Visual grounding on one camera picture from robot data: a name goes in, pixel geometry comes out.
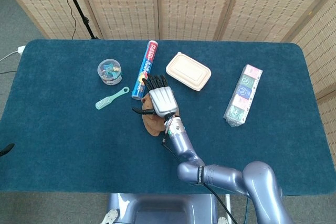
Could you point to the teal table cloth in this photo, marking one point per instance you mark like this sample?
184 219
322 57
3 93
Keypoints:
78 142

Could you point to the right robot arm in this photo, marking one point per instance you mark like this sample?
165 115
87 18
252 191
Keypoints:
210 171

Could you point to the wrapped pastel soap pack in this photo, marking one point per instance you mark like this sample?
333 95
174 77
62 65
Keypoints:
243 95

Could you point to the green scrubbing brush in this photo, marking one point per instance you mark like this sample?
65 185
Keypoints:
111 98

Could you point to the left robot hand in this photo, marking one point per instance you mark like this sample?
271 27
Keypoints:
6 149

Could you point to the robot torso base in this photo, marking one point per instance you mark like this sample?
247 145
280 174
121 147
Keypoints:
157 208

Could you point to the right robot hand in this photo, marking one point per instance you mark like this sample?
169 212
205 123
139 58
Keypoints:
161 98

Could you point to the clear jar of binder clips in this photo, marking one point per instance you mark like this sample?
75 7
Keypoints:
110 72

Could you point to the white power strip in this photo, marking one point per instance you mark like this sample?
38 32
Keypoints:
20 49

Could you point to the beige lidded food container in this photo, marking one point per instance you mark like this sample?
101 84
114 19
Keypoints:
188 71

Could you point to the brown capybara plush toy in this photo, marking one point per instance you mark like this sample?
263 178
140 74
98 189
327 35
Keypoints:
151 123

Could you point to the blue plastic wrap roll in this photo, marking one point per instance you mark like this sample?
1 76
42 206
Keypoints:
146 69

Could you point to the black tripod stand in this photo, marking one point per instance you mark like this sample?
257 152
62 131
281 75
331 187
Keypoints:
77 5

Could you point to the woven bamboo folding screen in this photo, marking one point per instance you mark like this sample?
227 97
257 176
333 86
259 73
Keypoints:
183 3

